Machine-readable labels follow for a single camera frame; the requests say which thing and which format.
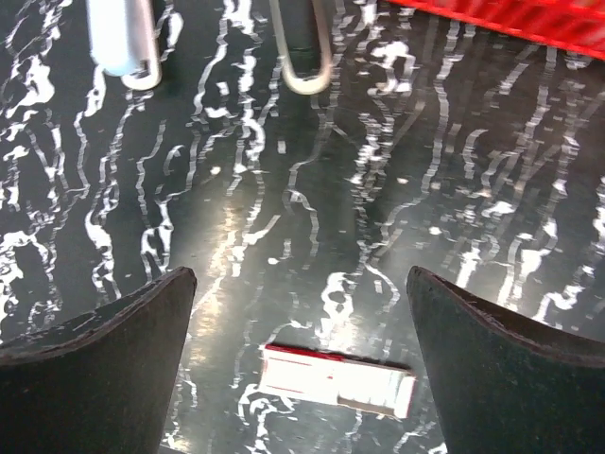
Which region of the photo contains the red plastic basket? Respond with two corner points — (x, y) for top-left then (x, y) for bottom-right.
(393, 0), (604, 61)

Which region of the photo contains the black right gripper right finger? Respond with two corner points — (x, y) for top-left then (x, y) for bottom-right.
(406, 266), (604, 453)

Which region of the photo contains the red white staple box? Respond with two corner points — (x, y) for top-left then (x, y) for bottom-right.
(259, 344), (416, 419)

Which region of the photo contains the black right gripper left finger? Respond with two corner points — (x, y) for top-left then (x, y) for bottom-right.
(1, 267), (197, 453)

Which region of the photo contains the white black stapler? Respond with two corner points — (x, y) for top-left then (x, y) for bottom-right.
(269, 0), (334, 96)

